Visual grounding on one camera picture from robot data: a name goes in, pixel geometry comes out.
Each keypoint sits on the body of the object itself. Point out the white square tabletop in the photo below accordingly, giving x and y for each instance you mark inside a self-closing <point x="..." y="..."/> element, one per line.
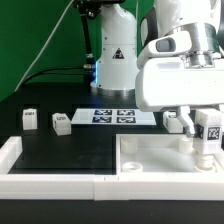
<point x="148" y="153"/>

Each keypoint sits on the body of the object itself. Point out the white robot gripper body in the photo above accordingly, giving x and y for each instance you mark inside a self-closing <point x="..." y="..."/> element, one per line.
<point x="165" y="84"/>

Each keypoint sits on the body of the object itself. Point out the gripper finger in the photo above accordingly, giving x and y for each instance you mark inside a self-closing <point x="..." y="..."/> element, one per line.
<point x="184" y="118"/>

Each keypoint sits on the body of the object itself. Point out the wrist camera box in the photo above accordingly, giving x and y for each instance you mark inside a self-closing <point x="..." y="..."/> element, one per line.
<point x="167" y="46"/>

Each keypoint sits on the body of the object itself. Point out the white U-shaped fence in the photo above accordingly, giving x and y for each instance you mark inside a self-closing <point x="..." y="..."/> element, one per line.
<point x="200" y="185"/>

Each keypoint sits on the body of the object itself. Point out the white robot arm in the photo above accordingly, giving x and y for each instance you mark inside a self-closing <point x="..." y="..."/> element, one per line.
<point x="123" y="38"/>

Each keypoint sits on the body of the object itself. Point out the white sheet with markers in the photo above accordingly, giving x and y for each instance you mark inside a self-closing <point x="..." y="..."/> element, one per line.
<point x="90" y="116"/>

